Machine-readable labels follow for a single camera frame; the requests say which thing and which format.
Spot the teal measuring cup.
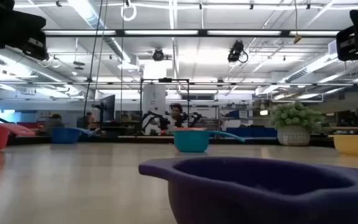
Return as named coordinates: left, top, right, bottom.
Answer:
left=172, top=129, right=246, bottom=153

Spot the person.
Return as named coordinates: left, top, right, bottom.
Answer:
left=84, top=111, right=96, bottom=129
left=165, top=103, right=186, bottom=129
left=39, top=113, right=65, bottom=137

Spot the black aluminium table frame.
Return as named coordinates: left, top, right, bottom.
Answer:
left=7, top=135, right=337, bottom=147

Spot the white column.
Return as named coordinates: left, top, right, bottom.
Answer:
left=141, top=84, right=167, bottom=116

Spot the black background station frame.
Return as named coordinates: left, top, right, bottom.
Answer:
left=139, top=77, right=191, bottom=135

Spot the thin tan hanging cord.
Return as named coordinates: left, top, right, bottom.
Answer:
left=88, top=0, right=109, bottom=136

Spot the black monitor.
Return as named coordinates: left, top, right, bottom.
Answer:
left=99, top=94, right=117, bottom=124

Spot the thin black hanging cable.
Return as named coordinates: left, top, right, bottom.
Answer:
left=120, top=18, right=126, bottom=125

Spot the black rig crossbar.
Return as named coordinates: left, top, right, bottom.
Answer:
left=42, top=29, right=341, bottom=39

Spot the medium blue measuring cup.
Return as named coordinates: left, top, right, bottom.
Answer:
left=50, top=126, right=101, bottom=144

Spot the white cable loop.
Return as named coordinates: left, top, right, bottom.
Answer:
left=120, top=0, right=137, bottom=22

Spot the yellow cord with connector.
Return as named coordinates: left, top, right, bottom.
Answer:
left=293, top=0, right=303, bottom=44

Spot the small dark blue measuring cup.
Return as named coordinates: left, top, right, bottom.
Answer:
left=137, top=156, right=358, bottom=224

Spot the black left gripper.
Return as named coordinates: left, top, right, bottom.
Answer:
left=0, top=0, right=48, bottom=55

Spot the yellow measuring cup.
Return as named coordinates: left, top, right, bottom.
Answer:
left=328, top=134, right=358, bottom=156

